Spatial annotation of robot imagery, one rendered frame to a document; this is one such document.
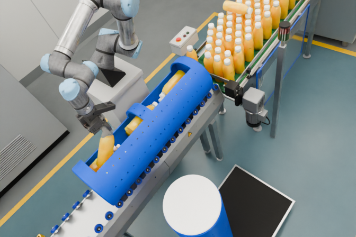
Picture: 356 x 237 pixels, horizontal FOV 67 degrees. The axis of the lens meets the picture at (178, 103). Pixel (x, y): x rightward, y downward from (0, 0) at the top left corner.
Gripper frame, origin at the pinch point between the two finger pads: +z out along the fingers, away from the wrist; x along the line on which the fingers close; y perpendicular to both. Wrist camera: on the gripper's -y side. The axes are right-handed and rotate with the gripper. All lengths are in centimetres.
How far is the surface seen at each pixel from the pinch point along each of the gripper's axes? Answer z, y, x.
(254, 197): 115, -44, 52
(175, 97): 9.1, -36.3, 9.7
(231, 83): 29, -73, 21
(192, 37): 22, -92, -23
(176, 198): 26.2, 3.3, 37.5
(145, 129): 9.0, -12.6, 9.2
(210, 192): 26, -8, 49
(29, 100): 61, 8, -149
